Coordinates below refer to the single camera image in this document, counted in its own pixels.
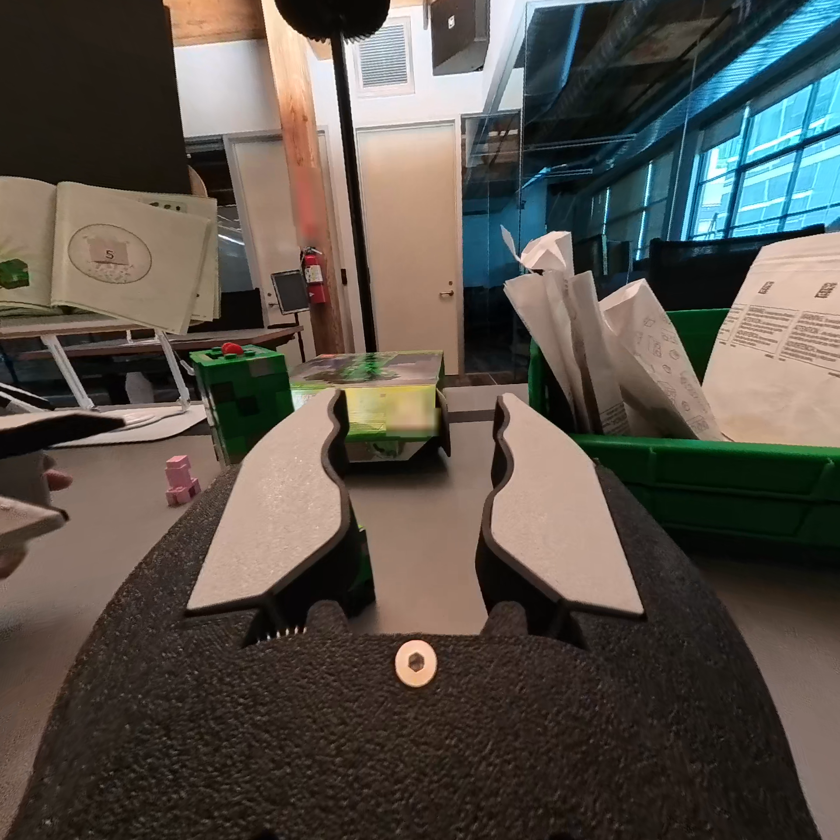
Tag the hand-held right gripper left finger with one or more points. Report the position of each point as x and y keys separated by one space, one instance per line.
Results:
x=282 y=518

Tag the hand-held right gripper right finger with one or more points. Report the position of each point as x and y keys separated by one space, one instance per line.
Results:
x=558 y=525

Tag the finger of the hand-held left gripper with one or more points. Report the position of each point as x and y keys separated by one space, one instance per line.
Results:
x=52 y=430
x=26 y=525

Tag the green lego body block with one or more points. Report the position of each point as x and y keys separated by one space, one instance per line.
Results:
x=243 y=400

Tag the pink lego pig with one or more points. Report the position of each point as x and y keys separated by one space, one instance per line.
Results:
x=180 y=479

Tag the green lego box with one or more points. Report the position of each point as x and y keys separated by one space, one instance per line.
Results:
x=380 y=380

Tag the lego instruction booklet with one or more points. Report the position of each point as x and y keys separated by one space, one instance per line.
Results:
x=131 y=256

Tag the person's left hand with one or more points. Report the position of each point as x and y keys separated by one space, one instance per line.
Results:
x=59 y=482

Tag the white book stand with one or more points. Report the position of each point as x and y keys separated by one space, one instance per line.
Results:
x=151 y=423

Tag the green plastic bin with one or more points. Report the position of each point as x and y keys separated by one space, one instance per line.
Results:
x=722 y=485

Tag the narrow white paper bag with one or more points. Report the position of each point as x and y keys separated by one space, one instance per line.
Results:
x=587 y=354

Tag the long wooden desk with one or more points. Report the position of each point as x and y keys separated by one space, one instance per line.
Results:
x=249 y=336

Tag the white paper bag with icons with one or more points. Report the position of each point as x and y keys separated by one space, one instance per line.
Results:
x=649 y=354

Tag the crumpled white paper bag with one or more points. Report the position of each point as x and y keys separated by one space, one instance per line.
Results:
x=531 y=308

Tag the red fire extinguisher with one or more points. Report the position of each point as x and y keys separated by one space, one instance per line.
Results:
x=315 y=279

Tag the black mesh office chair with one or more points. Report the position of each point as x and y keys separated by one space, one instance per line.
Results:
x=689 y=269

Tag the large printed white paper bag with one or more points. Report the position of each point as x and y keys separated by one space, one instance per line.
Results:
x=781 y=341

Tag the frosted glass door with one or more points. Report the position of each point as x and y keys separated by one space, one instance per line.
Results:
x=256 y=210

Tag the black floor lamp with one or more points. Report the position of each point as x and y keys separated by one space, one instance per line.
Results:
x=344 y=197

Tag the large window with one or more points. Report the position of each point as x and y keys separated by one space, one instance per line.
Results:
x=774 y=177

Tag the wall tablet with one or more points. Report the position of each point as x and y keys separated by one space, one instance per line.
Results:
x=290 y=292

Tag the black wall panel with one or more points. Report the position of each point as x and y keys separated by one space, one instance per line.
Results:
x=85 y=85

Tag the wooden post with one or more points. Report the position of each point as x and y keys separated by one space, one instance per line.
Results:
x=298 y=131

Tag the white wall vent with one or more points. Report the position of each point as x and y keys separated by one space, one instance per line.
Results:
x=384 y=56

